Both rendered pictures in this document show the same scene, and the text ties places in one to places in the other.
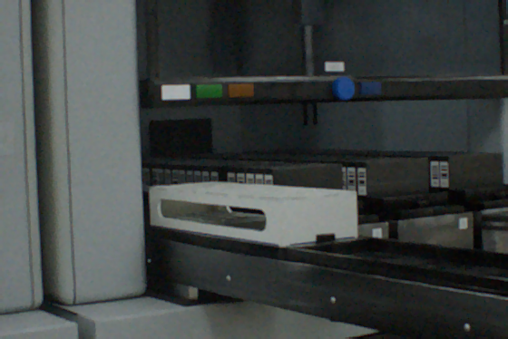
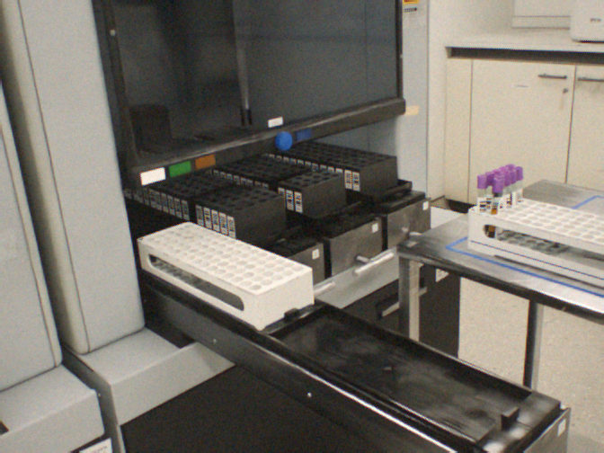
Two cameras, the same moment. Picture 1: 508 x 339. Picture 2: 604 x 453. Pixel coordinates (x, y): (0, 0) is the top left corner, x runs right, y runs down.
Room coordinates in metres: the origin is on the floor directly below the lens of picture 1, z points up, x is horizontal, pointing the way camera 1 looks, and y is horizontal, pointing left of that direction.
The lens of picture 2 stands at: (0.34, 0.03, 1.23)
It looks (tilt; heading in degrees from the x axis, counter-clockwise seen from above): 21 degrees down; 351
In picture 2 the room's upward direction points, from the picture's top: 4 degrees counter-clockwise
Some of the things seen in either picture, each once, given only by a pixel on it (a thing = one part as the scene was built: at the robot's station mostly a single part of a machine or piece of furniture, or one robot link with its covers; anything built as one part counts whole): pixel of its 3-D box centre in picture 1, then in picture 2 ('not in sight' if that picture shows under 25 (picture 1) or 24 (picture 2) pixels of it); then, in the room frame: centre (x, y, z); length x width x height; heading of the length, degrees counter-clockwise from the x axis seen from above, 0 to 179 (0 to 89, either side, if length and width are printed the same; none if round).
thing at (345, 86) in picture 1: (343, 88); (283, 141); (1.39, -0.12, 0.98); 0.03 x 0.01 x 0.03; 123
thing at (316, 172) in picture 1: (305, 188); (257, 219); (1.38, -0.07, 0.85); 0.12 x 0.02 x 0.06; 123
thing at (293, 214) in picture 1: (245, 216); (219, 272); (1.22, 0.01, 0.83); 0.30 x 0.10 x 0.06; 33
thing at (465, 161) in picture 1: (472, 174); (375, 176); (1.55, -0.32, 0.85); 0.12 x 0.02 x 0.06; 122
